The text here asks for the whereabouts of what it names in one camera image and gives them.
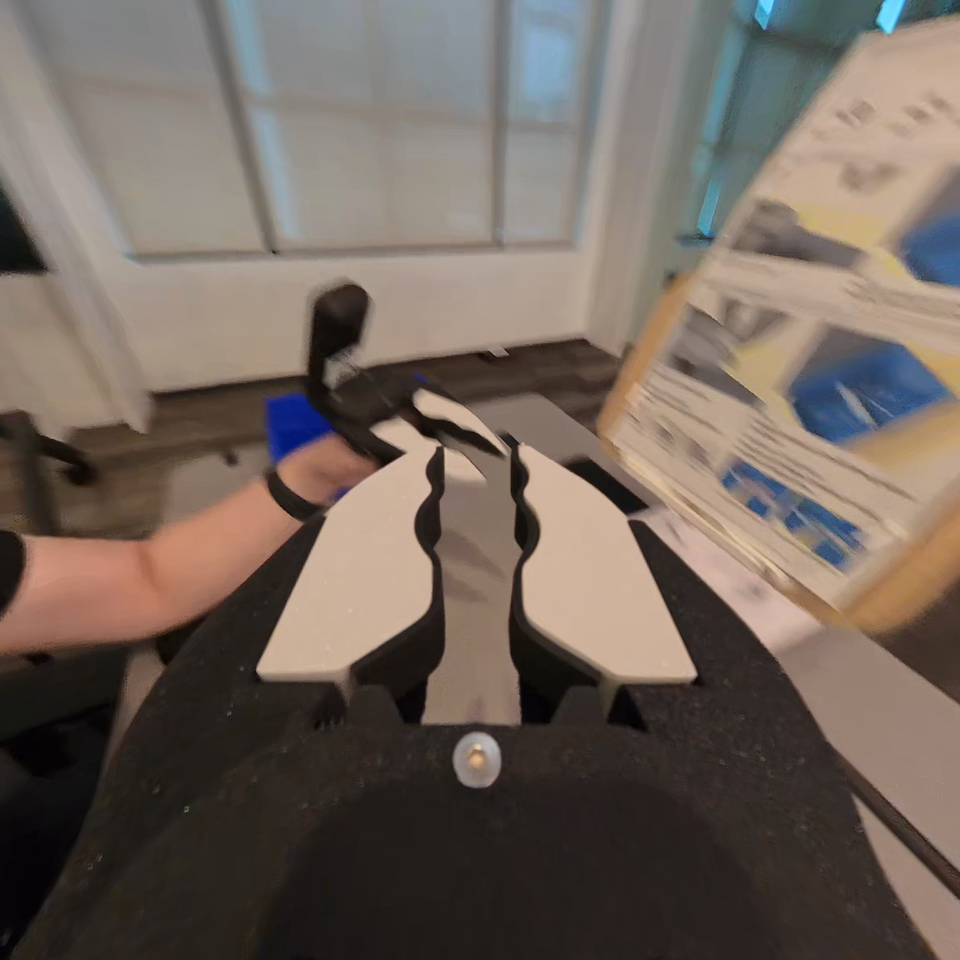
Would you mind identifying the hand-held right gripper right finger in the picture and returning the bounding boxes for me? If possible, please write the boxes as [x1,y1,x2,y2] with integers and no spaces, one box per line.
[510,442,699,725]

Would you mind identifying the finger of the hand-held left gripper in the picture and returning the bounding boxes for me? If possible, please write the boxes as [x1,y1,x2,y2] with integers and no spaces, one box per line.
[371,418,492,483]
[411,391,505,455]

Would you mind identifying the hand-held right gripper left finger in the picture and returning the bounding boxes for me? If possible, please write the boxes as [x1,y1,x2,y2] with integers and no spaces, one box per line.
[255,446,447,725]

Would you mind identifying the blue plastic bin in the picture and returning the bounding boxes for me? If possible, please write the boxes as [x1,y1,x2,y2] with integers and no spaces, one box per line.
[264,373,432,502]

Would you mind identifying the person's left forearm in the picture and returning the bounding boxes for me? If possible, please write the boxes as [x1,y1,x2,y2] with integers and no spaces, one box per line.
[0,495,305,657]

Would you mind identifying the person's left hand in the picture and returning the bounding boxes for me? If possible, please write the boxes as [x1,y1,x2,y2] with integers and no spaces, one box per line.
[277,435,382,507]

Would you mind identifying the black smartwatch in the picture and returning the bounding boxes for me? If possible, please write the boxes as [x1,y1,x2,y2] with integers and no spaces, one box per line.
[262,466,327,522]

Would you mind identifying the window with white blinds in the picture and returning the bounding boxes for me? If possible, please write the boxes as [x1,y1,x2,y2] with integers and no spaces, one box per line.
[22,0,605,260]

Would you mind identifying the wooden document stand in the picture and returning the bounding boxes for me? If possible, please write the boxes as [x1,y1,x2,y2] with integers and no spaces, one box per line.
[596,15,960,639]

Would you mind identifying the instruction board on stand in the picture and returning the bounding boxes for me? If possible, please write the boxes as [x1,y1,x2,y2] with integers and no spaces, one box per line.
[622,22,960,610]

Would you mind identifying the large black screen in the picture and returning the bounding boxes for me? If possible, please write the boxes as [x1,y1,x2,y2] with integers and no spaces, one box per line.
[0,183,48,275]

